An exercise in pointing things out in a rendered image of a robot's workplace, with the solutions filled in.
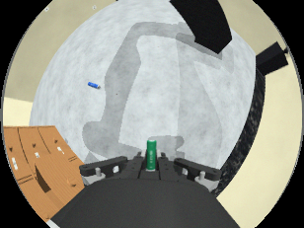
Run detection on green aa battery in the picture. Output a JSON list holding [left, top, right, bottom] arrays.
[[146, 140, 157, 171]]

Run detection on brown wooden chest of drawers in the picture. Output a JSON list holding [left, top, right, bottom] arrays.
[[3, 125, 84, 211]]

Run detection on brown wooden drawer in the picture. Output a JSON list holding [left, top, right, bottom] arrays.
[[71, 158, 83, 172], [38, 127, 75, 160], [19, 179, 58, 223], [34, 151, 84, 210], [4, 128, 32, 181], [18, 127, 48, 175]]

